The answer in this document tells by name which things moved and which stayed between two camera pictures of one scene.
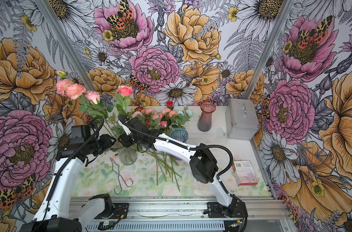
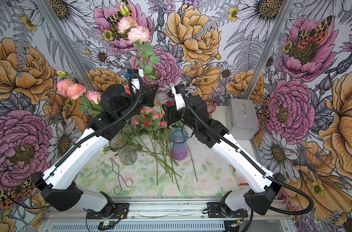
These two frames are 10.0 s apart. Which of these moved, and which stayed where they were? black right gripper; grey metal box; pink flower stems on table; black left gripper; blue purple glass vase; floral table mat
Moved: black right gripper; black left gripper
Stayed: blue purple glass vase; floral table mat; pink flower stems on table; grey metal box
